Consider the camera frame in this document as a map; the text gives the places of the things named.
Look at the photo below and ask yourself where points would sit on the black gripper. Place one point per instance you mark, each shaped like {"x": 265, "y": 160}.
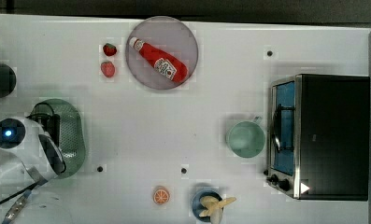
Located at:
{"x": 51, "y": 125}

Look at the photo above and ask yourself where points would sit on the green plastic strainer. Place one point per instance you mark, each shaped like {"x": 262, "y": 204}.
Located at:
{"x": 66, "y": 158}

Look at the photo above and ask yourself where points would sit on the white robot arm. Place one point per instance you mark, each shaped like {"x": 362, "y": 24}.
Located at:
{"x": 40, "y": 158}

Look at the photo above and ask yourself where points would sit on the pink toy strawberry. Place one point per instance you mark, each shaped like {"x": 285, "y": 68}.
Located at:
{"x": 108, "y": 69}

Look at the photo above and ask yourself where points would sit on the dark red toy strawberry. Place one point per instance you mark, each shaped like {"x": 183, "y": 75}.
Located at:
{"x": 109, "y": 49}

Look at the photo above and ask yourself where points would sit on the red ketchup bottle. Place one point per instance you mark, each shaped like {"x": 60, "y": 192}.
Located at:
{"x": 164, "y": 63}

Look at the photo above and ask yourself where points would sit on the toy orange slice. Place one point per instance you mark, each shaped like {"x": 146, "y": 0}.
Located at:
{"x": 161, "y": 195}

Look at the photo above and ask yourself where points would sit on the grey round plate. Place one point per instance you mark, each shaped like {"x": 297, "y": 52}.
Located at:
{"x": 170, "y": 35}

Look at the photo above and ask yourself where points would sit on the toy peeled banana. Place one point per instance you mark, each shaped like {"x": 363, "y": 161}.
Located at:
{"x": 213, "y": 208}

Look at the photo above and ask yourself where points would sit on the green plastic cup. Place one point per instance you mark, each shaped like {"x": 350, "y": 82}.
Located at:
{"x": 246, "y": 138}

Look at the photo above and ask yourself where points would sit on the black toaster oven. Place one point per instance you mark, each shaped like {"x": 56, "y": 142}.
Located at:
{"x": 318, "y": 137}

